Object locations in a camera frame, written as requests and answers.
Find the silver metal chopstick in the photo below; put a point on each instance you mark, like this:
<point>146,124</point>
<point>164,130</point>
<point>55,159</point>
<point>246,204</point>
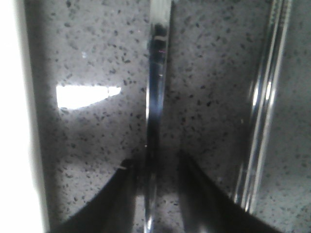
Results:
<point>257,121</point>
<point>269,116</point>

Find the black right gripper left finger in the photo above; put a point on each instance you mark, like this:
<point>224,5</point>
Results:
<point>112,210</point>

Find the silver metal fork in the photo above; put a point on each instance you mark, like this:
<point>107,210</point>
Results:
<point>160,16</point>

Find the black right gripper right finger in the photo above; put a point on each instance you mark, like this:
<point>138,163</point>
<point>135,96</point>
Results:
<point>205,208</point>

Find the cream rabbit serving tray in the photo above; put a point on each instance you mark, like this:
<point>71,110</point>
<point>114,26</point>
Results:
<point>23,207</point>

